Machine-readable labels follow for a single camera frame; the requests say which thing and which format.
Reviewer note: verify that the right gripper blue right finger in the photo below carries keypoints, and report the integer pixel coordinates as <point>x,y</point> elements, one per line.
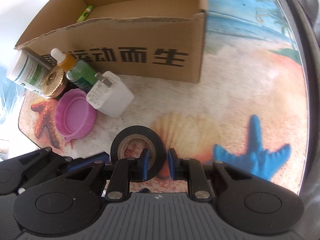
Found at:
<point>172,163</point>

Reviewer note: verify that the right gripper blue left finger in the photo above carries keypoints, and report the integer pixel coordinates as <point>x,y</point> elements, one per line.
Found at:
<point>143,164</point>

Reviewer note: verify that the black electrical tape roll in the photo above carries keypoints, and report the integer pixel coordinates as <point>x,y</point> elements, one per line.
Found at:
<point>154,143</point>

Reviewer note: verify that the pink plastic lid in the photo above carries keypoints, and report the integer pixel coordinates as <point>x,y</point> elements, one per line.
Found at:
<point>74,116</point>

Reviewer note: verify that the white power adapter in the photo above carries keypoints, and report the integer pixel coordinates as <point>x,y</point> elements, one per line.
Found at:
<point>109,95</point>

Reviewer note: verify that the gold lid dark jar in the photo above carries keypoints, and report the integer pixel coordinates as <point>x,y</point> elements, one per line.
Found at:
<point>54,83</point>

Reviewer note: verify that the white green pill bottle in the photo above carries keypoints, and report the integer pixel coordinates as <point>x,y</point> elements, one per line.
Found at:
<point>28,73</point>

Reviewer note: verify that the green dropper bottle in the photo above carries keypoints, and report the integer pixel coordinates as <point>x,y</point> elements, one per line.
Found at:
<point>77,71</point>

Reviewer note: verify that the beach print table mat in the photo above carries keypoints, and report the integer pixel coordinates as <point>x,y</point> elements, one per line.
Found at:
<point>249,108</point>

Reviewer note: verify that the brown cardboard box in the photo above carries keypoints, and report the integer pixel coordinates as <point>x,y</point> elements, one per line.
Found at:
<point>152,38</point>

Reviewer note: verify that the green lip balm tube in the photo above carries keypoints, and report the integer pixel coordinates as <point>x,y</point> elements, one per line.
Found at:
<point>85,14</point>

